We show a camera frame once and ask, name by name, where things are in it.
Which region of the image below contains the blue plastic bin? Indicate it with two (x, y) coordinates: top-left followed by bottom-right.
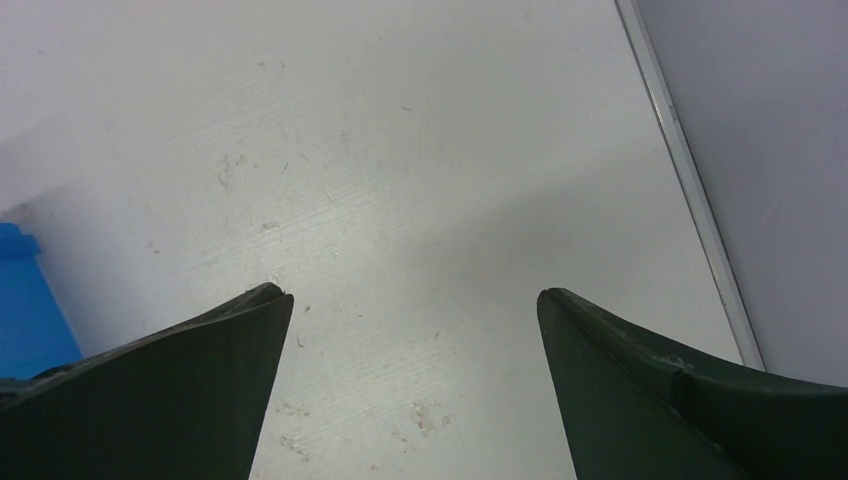
(1, 223), (83, 379)

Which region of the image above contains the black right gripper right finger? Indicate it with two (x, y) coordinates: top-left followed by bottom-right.
(537, 288), (847, 479)

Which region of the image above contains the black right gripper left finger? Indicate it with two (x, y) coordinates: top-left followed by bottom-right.
(1, 282), (294, 479)

